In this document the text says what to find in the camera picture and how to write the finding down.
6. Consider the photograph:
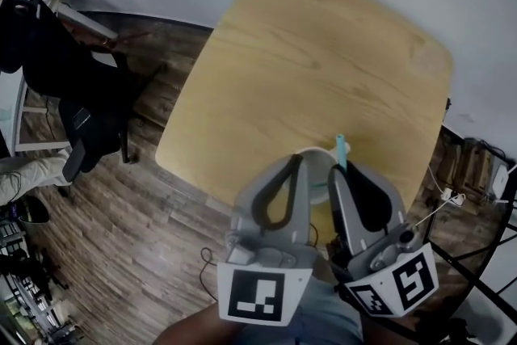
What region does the brown cardboard box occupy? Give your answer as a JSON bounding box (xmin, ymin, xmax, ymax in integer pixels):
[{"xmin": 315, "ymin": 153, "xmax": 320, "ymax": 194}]
[{"xmin": 435, "ymin": 137, "xmax": 496, "ymax": 201}]

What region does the black metal frame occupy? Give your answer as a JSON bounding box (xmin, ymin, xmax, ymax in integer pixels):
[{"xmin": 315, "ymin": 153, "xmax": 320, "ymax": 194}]
[{"xmin": 419, "ymin": 160, "xmax": 517, "ymax": 345}]

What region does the cluttered metal shelf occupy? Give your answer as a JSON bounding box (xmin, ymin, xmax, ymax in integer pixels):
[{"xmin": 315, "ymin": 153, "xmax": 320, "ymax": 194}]
[{"xmin": 0, "ymin": 213, "xmax": 78, "ymax": 345}]

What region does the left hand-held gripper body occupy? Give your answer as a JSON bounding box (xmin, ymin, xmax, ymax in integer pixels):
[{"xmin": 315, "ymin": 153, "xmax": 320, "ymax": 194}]
[{"xmin": 216, "ymin": 231, "xmax": 318, "ymax": 328}]

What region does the white cable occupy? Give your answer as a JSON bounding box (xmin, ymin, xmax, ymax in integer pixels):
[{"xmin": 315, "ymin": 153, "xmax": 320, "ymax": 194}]
[{"xmin": 411, "ymin": 192, "xmax": 466, "ymax": 230}]

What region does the white power strip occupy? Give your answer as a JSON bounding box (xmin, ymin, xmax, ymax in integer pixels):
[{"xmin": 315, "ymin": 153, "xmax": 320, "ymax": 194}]
[{"xmin": 440, "ymin": 186, "xmax": 467, "ymax": 208}]

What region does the dark round bin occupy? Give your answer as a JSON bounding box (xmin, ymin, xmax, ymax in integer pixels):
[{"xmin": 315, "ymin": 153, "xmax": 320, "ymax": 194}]
[{"xmin": 15, "ymin": 196, "xmax": 52, "ymax": 225}]

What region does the black office chair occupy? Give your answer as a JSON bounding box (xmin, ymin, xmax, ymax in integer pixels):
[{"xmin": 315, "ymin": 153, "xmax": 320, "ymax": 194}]
[{"xmin": 0, "ymin": 0, "xmax": 167, "ymax": 183}]

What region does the person's right forearm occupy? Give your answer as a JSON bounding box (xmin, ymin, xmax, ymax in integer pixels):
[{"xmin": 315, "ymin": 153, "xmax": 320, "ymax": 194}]
[{"xmin": 363, "ymin": 310, "xmax": 450, "ymax": 345}]

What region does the white router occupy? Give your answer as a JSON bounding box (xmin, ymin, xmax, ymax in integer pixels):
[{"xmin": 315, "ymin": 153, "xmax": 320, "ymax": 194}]
[{"xmin": 491, "ymin": 164, "xmax": 511, "ymax": 197}]

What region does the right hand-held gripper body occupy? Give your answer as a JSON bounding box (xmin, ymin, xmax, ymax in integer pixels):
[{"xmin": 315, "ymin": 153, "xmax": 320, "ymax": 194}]
[{"xmin": 328, "ymin": 222, "xmax": 440, "ymax": 318}]

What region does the white cup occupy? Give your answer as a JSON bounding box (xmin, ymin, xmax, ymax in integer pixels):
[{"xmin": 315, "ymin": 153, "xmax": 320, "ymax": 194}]
[{"xmin": 298, "ymin": 145, "xmax": 351, "ymax": 208}]

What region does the person's left forearm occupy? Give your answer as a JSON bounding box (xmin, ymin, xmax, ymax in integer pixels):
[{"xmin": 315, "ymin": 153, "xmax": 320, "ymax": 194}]
[{"xmin": 152, "ymin": 300, "xmax": 248, "ymax": 345}]

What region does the teal straw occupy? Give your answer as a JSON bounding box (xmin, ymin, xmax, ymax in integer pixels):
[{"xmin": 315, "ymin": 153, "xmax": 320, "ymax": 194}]
[{"xmin": 335, "ymin": 134, "xmax": 350, "ymax": 175}]

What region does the black floor cable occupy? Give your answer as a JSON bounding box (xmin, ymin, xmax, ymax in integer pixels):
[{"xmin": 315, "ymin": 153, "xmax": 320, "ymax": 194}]
[{"xmin": 199, "ymin": 246, "xmax": 221, "ymax": 302}]

